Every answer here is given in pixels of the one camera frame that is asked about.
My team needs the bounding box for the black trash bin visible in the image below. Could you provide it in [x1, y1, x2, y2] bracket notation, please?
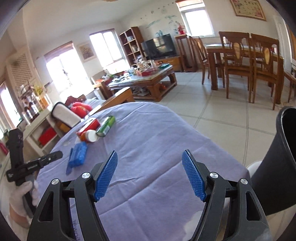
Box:
[251, 105, 296, 216]

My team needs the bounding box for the white shelf unit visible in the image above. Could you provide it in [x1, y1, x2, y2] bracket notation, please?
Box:
[17, 109, 61, 158]

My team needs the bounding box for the white lattice cabinet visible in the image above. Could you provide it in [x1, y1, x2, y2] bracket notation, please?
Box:
[6, 52, 37, 98]

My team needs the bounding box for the red and white box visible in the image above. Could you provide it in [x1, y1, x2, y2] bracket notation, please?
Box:
[76, 117, 100, 137]

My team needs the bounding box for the person's left hand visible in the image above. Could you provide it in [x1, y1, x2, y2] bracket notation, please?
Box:
[9, 179, 40, 218]

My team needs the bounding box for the person's left forearm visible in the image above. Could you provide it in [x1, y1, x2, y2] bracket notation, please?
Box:
[0, 205, 31, 241]

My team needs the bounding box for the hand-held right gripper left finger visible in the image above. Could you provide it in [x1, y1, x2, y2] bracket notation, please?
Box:
[26, 150, 118, 241]

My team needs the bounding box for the wooden dining chair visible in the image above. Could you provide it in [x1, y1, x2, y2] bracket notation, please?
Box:
[218, 31, 254, 103]
[190, 36, 222, 85]
[250, 33, 282, 111]

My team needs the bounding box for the red cushion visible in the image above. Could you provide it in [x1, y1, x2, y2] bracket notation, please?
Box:
[70, 102, 92, 116]

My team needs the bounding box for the round table with floral cloth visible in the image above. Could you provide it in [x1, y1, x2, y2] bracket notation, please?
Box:
[35, 102, 248, 241]

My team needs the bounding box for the green packet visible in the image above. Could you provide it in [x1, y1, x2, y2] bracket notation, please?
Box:
[96, 115, 116, 137]

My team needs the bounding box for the orange bottle with white cap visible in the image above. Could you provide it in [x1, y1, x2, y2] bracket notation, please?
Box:
[80, 130, 99, 143]

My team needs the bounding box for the blue tissue packet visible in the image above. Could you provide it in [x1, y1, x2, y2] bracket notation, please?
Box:
[66, 142, 88, 175]

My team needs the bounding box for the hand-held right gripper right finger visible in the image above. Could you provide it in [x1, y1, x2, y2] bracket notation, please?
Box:
[182, 149, 270, 241]

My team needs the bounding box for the wooden dining table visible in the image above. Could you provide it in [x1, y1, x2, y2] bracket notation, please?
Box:
[205, 43, 285, 105]

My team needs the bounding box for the tall wooden plant stand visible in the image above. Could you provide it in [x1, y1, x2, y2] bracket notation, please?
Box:
[174, 34, 198, 73]

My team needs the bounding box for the wooden bookshelf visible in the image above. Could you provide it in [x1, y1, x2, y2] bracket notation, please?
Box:
[119, 27, 145, 67]

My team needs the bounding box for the wooden coffee table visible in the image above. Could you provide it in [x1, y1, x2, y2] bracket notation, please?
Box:
[108, 64, 178, 102]

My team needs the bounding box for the white cloth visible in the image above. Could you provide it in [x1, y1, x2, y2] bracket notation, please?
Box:
[246, 160, 263, 177]

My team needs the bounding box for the large framed floral picture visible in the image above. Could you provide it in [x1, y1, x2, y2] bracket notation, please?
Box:
[229, 0, 267, 22]

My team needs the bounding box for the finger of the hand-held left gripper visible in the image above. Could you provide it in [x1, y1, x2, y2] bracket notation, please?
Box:
[35, 151, 63, 168]

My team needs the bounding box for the small framed flower picture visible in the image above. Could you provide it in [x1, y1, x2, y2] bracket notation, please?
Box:
[77, 42, 95, 62]

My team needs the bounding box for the flat screen television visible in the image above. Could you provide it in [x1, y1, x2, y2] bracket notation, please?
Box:
[141, 34, 177, 60]

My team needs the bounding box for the wooden television stand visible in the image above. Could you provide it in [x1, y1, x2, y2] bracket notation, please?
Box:
[154, 56, 183, 72]

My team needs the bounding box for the red storage box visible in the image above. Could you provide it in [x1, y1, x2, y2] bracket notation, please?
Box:
[38, 128, 57, 146]

